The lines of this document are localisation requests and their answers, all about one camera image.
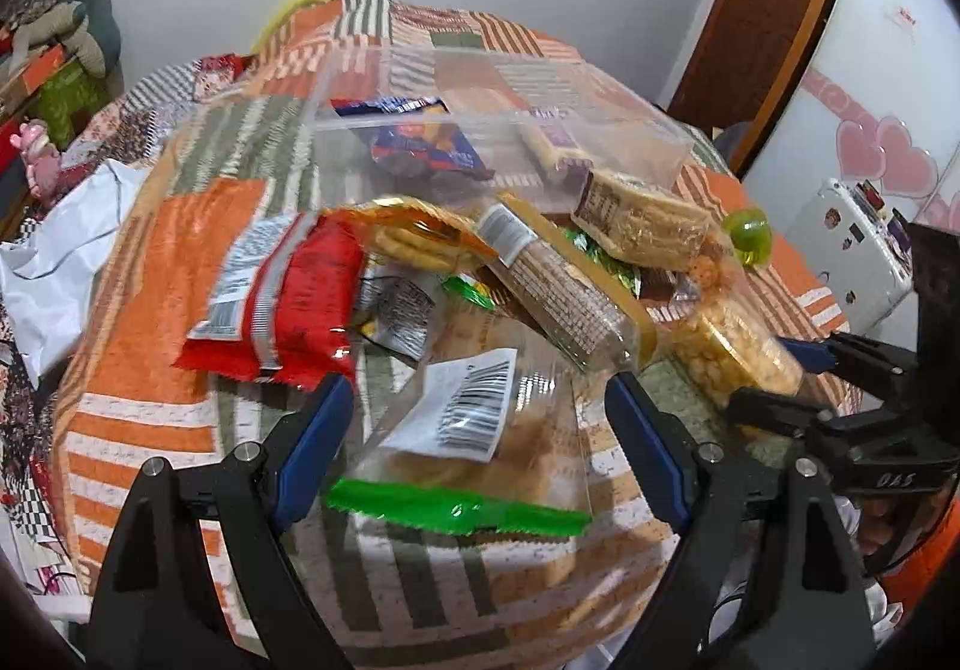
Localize orange box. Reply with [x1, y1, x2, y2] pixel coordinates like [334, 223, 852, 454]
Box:
[0, 44, 76, 109]

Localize white case with stickers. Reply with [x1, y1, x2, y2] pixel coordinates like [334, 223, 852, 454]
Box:
[780, 179, 920, 341]

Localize orange garment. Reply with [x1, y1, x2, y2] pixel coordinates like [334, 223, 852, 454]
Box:
[862, 490, 960, 611]

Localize clear plastic container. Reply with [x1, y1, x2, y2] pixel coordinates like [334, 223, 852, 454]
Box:
[304, 44, 695, 221]

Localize green pea snack packet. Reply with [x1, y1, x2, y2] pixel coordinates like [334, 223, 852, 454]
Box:
[562, 227, 642, 300]

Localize blue snack packet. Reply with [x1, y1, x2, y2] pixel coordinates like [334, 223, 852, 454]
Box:
[330, 98, 496, 182]

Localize white plastic bag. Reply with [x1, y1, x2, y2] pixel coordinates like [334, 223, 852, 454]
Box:
[0, 160, 155, 378]

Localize brown snack packet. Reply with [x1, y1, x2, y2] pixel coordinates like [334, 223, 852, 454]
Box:
[637, 265, 702, 322]

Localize red snack packet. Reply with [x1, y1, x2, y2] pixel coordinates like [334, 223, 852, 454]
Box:
[174, 214, 368, 392]

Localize pink toy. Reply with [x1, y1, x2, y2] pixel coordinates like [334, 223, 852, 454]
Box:
[11, 119, 65, 199]

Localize orange cracker packet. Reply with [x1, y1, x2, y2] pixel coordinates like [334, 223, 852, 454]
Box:
[322, 196, 500, 274]

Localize patterned bed sheet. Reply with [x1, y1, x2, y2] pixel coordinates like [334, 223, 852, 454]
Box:
[0, 295, 98, 596]

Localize gold-edged long biscuit pack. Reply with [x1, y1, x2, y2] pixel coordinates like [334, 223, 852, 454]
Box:
[476, 194, 661, 371]

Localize clear brown wafer pack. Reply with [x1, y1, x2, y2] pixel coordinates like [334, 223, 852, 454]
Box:
[571, 167, 713, 274]

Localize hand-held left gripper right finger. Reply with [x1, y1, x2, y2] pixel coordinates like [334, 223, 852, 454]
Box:
[604, 372, 880, 670]

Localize yellow silver snack packet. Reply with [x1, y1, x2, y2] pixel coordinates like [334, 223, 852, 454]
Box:
[352, 269, 451, 360]

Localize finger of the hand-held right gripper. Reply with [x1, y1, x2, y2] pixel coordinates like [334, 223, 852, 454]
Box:
[776, 331, 920, 402]
[724, 387, 837, 444]

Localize clear green-sealed snack bag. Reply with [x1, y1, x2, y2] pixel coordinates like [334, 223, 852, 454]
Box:
[322, 317, 601, 540]

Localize clear bag of puffed snacks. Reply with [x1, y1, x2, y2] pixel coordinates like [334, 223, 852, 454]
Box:
[664, 250, 803, 408]

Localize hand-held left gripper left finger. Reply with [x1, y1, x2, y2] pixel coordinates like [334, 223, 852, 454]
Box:
[88, 374, 355, 670]

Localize yellow fluffy object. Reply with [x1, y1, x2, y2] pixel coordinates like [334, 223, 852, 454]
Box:
[251, 0, 335, 52]

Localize white cabinet with heart stickers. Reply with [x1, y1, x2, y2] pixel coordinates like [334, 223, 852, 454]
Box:
[739, 0, 960, 244]

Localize brown wooden door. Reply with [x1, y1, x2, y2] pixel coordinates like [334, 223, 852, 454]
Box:
[664, 0, 860, 176]

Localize green box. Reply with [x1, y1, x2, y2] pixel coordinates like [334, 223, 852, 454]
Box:
[30, 59, 113, 142]

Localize purple white wafer packet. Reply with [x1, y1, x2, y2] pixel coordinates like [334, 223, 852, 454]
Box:
[517, 107, 593, 180]

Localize grey stuffed toy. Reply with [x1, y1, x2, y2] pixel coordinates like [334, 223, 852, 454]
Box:
[7, 0, 125, 79]

